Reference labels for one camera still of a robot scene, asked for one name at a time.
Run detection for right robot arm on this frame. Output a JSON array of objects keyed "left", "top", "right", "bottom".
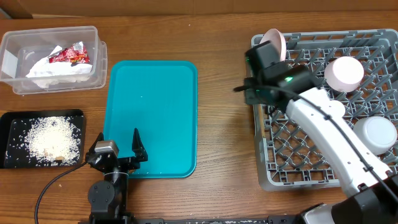
[{"left": 235, "top": 41, "right": 397, "bottom": 224}]

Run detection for wooden chopstick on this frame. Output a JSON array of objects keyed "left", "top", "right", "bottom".
[{"left": 257, "top": 104, "right": 266, "bottom": 138}]

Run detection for black plastic tray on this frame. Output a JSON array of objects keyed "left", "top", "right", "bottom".
[{"left": 1, "top": 109, "right": 86, "bottom": 169}]

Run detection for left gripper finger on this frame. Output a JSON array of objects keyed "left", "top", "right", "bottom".
[
  {"left": 132, "top": 128, "right": 148, "bottom": 162},
  {"left": 88, "top": 133, "right": 104, "bottom": 153}
]

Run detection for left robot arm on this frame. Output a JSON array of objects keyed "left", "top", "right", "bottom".
[{"left": 85, "top": 129, "right": 148, "bottom": 223}]

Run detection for rice food scraps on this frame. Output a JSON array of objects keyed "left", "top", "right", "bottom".
[{"left": 4, "top": 116, "right": 84, "bottom": 169}]

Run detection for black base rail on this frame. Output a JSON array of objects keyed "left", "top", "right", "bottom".
[{"left": 78, "top": 215, "right": 302, "bottom": 224}]

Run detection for white paper cup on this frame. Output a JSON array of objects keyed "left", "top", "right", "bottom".
[{"left": 330, "top": 100, "right": 346, "bottom": 118}]

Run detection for teal serving tray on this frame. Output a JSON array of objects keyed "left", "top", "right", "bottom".
[{"left": 103, "top": 60, "right": 198, "bottom": 179}]

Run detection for grey bowl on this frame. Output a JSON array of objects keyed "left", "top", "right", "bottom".
[{"left": 353, "top": 116, "right": 397, "bottom": 156}]

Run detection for white napkin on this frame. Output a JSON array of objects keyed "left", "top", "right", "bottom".
[{"left": 26, "top": 45, "right": 93, "bottom": 88}]

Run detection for red snack wrapper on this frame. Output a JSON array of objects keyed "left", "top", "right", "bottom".
[{"left": 48, "top": 42, "right": 90, "bottom": 64}]

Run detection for large white plate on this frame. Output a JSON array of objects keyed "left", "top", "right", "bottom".
[{"left": 260, "top": 29, "right": 287, "bottom": 61}]

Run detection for clear plastic bin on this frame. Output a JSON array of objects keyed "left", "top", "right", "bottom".
[{"left": 1, "top": 26, "right": 108, "bottom": 95}]

